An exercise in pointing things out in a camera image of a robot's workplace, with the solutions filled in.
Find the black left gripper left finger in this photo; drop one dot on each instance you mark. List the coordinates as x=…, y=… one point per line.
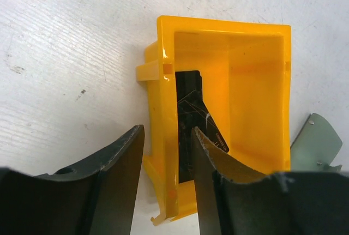
x=95, y=195

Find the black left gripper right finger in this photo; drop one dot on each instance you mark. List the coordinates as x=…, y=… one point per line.
x=235, y=199

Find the black credit card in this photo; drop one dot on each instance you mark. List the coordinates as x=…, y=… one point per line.
x=192, y=112

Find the yellow plastic bin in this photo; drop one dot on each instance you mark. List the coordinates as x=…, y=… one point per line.
x=246, y=76

